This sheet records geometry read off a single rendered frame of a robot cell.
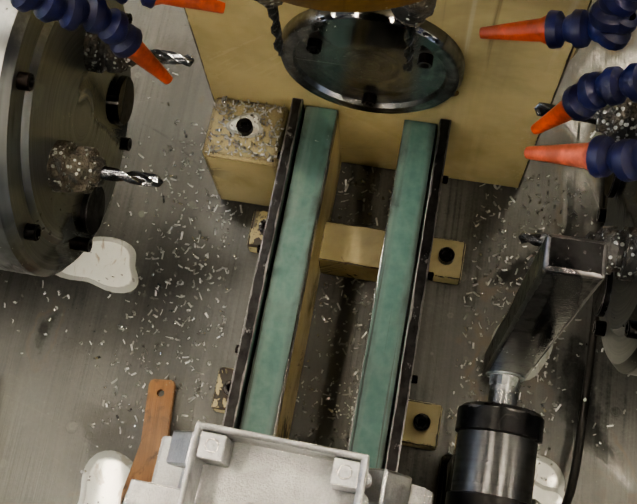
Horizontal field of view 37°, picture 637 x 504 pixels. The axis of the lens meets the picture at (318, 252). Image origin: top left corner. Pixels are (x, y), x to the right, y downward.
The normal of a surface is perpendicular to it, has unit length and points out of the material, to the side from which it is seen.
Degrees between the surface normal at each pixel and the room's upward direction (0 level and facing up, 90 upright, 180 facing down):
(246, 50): 90
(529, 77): 90
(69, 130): 90
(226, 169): 90
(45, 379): 0
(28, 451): 0
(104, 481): 0
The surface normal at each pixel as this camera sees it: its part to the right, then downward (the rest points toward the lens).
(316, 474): -0.05, -0.33
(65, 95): 0.98, 0.15
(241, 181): -0.18, 0.93
